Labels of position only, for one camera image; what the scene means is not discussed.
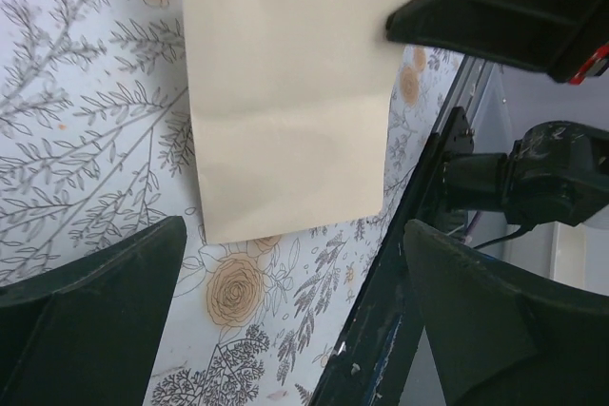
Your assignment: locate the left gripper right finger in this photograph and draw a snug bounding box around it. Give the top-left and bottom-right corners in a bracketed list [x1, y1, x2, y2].
[404, 220, 608, 405]

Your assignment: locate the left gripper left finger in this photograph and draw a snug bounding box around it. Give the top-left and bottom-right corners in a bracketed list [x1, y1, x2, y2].
[1, 216, 187, 405]

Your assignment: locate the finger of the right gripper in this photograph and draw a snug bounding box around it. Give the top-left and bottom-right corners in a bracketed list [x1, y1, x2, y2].
[385, 0, 608, 85]

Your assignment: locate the beige paper envelope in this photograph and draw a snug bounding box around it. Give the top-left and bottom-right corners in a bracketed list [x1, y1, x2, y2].
[182, 0, 408, 243]

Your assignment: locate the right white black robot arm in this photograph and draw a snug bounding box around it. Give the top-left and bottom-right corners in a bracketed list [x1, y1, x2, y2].
[385, 0, 608, 234]

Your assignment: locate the floral patterned table mat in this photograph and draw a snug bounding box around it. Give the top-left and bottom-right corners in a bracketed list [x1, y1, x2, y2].
[1, 0, 462, 405]

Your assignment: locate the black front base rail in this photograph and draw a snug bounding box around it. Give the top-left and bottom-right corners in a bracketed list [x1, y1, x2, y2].
[309, 57, 493, 405]

